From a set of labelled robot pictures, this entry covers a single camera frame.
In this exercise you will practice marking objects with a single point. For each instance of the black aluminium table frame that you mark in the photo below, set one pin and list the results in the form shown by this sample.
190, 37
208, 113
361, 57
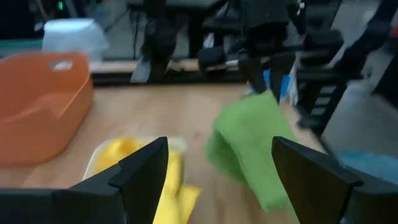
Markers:
171, 79

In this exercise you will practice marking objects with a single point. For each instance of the white plastic container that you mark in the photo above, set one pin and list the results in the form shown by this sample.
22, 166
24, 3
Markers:
74, 37

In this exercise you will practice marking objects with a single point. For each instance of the black rig beam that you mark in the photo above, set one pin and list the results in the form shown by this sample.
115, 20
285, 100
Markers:
373, 34

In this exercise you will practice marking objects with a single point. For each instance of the yellow microfiber towel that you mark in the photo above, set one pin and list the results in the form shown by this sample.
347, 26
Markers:
177, 199
118, 152

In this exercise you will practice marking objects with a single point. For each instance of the spray bottle with blue label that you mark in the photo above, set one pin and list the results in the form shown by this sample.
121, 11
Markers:
284, 88

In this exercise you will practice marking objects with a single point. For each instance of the orange plastic basket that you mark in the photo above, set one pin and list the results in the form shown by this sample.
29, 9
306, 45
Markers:
37, 124

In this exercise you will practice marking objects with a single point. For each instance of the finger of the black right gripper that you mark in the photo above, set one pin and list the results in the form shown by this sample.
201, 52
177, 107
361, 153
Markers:
280, 77
258, 74

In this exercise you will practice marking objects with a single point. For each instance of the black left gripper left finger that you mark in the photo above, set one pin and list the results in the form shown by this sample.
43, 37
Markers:
140, 186

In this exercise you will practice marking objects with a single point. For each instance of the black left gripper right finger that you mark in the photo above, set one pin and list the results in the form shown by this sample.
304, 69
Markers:
320, 193

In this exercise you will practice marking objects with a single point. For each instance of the green microfiber towel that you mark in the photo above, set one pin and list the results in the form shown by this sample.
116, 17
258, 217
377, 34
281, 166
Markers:
248, 140

